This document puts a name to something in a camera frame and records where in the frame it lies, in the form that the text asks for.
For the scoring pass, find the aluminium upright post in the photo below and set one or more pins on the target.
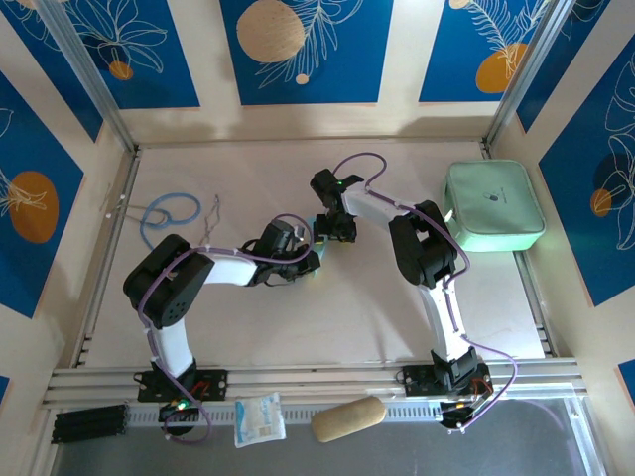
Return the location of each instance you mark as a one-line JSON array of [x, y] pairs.
[[527, 74], [91, 74]]

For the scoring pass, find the black controller board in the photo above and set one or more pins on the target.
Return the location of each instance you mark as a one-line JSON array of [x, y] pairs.
[[454, 414], [171, 411]]

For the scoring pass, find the mint green zip case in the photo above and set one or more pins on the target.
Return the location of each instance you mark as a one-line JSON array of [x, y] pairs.
[[491, 183]]

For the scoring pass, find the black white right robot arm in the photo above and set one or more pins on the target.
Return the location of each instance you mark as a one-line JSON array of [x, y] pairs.
[[426, 248]]

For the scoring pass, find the tan bread roll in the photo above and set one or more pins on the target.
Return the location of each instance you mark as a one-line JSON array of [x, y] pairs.
[[347, 416]]

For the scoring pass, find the black right controller board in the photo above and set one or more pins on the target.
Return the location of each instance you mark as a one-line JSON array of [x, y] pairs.
[[454, 414]]

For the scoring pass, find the black ribbed block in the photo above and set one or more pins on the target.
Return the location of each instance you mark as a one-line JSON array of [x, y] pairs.
[[89, 421]]

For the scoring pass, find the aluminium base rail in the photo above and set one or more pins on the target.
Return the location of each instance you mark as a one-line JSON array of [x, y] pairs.
[[317, 379]]

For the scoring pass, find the white blue plastic packet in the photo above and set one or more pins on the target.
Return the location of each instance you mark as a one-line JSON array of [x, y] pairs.
[[258, 421]]

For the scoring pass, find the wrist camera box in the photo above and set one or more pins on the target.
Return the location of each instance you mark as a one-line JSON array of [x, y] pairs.
[[325, 182], [278, 237]]

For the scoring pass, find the black left controller board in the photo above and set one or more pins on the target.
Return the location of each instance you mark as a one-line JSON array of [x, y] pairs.
[[171, 411]]

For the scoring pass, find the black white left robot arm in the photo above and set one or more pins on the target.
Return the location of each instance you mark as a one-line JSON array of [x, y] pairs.
[[164, 287]]

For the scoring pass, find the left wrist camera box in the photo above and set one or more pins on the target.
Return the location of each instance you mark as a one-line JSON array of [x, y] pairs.
[[278, 237]]

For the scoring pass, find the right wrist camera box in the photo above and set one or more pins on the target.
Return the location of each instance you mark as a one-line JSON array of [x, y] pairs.
[[325, 182]]

